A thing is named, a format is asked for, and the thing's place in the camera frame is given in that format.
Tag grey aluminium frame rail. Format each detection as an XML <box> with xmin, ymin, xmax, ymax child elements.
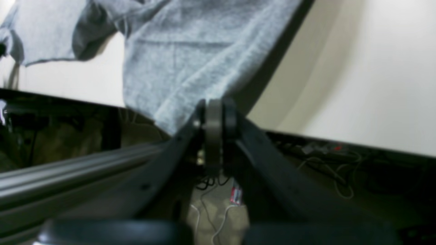
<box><xmin>1</xmin><ymin>142</ymin><xmax>166</xmax><ymax>209</ymax></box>

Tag thin white floor cable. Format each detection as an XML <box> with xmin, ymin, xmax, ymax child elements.
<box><xmin>189</xmin><ymin>191</ymin><xmax>242</xmax><ymax>245</ymax></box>

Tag black floor cables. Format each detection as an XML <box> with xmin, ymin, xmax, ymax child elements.
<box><xmin>196</xmin><ymin>175</ymin><xmax>230</xmax><ymax>191</ymax></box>

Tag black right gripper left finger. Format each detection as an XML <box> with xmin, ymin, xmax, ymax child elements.
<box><xmin>36</xmin><ymin>99</ymin><xmax>224</xmax><ymax>245</ymax></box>

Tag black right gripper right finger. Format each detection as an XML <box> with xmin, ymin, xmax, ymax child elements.
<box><xmin>223</xmin><ymin>99</ymin><xmax>401</xmax><ymax>245</ymax></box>

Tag dark grey t-shirt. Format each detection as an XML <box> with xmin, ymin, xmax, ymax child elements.
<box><xmin>1</xmin><ymin>0</ymin><xmax>307</xmax><ymax>135</ymax></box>

